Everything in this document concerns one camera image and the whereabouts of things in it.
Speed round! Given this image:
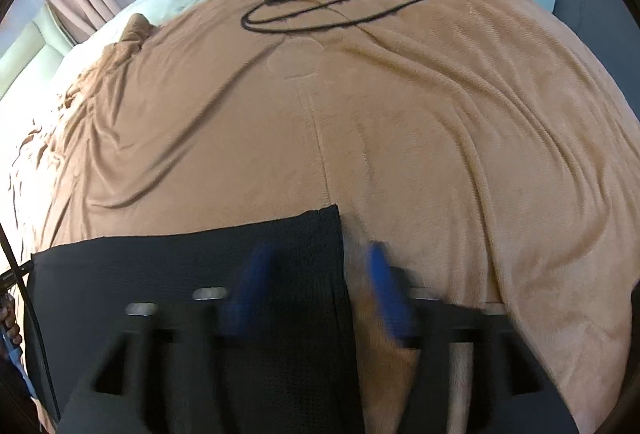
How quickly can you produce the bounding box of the black t-shirt with patterned trim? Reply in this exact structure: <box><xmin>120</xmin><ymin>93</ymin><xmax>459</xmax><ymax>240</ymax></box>
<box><xmin>25</xmin><ymin>206</ymin><xmax>364</xmax><ymax>433</ymax></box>

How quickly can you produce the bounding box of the person's left hand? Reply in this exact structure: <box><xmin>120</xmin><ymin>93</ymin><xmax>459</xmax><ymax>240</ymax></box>
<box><xmin>0</xmin><ymin>300</ymin><xmax>23</xmax><ymax>347</ymax></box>

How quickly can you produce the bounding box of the peach brown blanket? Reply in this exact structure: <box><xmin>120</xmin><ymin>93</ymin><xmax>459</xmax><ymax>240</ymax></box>
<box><xmin>15</xmin><ymin>0</ymin><xmax>639</xmax><ymax>433</ymax></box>

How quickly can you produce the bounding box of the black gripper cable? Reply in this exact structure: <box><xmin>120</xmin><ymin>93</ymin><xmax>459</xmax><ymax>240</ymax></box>
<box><xmin>0</xmin><ymin>223</ymin><xmax>64</xmax><ymax>420</ymax></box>

